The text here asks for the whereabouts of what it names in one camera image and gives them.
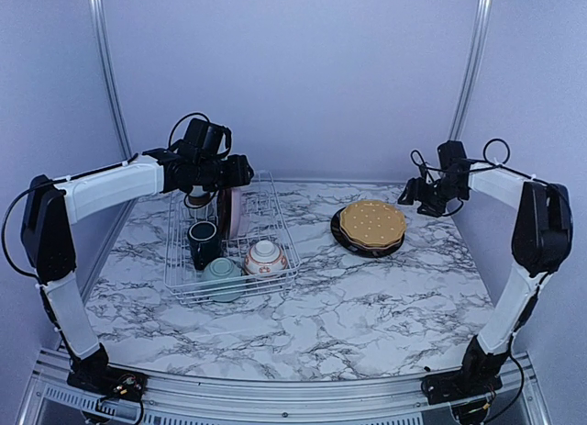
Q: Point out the pale green bowl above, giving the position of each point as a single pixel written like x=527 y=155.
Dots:
x=222 y=278

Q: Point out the brown and white cup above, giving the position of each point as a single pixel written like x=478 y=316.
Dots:
x=197 y=203

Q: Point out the yellow polka dot plate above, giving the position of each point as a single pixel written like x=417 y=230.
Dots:
x=373 y=221

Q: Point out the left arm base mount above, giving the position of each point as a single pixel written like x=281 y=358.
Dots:
x=110 y=382

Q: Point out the red patterned white bowl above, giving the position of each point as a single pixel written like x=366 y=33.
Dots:
x=266 y=258

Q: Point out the dark brown plate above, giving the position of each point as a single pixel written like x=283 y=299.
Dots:
x=223 y=210

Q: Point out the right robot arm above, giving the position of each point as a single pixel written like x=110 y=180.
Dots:
x=541 y=242

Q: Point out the right aluminium frame post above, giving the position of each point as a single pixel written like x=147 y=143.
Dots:
x=472 y=68

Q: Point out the pink plate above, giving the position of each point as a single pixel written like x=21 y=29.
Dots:
x=235 y=214

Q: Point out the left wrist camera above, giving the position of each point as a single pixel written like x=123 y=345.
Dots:
x=205 y=139

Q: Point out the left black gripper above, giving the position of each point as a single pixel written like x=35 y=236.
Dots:
x=238 y=173

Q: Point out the black striped plate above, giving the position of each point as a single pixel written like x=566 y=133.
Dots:
x=354 y=247

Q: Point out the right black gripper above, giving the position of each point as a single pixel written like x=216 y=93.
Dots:
x=415 y=188

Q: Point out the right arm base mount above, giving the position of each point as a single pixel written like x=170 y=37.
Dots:
x=453 y=386

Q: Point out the front aluminium rail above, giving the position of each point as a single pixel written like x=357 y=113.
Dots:
x=177 y=399

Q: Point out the white wire dish rack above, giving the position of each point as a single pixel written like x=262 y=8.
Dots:
x=261 y=218

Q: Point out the aluminium frame post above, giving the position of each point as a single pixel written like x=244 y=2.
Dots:
x=100 y=30
x=472 y=68

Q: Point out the maroon polka dot plate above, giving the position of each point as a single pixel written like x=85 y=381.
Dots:
x=370 y=247

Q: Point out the left aluminium frame post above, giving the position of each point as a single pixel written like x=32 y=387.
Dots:
x=100 y=30

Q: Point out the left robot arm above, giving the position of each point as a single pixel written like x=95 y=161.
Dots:
x=54 y=205

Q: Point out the dark green mug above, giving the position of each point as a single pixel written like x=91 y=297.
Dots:
x=204 y=243

